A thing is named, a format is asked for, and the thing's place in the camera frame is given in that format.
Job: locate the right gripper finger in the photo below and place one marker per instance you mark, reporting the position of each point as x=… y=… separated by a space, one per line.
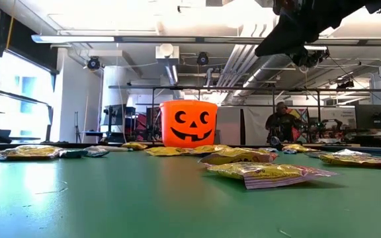
x=289 y=36
x=299 y=56

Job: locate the white blue candy bar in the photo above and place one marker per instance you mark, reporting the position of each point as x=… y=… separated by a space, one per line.
x=73 y=153
x=269 y=149
x=96 y=151
x=351 y=152
x=121 y=149
x=109 y=148
x=289 y=151

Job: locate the yellow Sour Patch pack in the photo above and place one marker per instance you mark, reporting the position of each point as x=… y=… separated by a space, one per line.
x=15 y=155
x=41 y=149
x=165 y=151
x=356 y=160
x=306 y=149
x=291 y=145
x=208 y=148
x=238 y=155
x=134 y=145
x=266 y=173

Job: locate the black spotlight cluster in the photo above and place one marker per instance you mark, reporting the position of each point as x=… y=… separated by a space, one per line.
x=319 y=56

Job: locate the black ceiling spotlight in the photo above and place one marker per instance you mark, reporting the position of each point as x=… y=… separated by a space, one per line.
x=346 y=84
x=202 y=59
x=93 y=63

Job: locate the person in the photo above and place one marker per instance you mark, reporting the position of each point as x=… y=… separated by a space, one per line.
x=281 y=124

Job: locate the dark desk monitor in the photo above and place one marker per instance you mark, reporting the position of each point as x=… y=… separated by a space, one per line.
x=374 y=116

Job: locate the white partition panel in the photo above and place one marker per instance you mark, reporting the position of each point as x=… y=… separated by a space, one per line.
x=230 y=125

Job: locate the cluttered workbench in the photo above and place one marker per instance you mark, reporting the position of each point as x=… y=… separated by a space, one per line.
x=359 y=140

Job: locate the white ceiling vent box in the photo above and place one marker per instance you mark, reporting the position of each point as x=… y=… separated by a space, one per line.
x=166 y=57

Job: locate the orange pumpkin face bucket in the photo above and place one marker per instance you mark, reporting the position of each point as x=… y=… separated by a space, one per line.
x=167 y=132

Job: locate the white round column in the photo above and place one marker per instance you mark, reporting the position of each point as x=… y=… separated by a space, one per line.
x=114 y=96

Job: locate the black monitor on stand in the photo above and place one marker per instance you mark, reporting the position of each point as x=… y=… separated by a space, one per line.
x=116 y=114

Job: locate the long ceiling light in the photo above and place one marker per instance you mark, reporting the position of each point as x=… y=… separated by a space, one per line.
x=71 y=38

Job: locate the thin black tripod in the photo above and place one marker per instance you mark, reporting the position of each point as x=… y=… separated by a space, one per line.
x=77 y=127

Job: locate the green table mat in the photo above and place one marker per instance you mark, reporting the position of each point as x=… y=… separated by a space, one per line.
x=111 y=205

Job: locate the large bright window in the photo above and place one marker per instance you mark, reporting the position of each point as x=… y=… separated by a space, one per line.
x=22 y=92

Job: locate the silver ventilation duct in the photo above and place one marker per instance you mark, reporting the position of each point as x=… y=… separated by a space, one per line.
x=270 y=66

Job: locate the black metal rack frame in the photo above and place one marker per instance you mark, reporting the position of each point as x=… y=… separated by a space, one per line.
x=134 y=87

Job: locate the black table frame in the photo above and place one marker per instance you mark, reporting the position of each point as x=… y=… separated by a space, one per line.
x=61 y=144

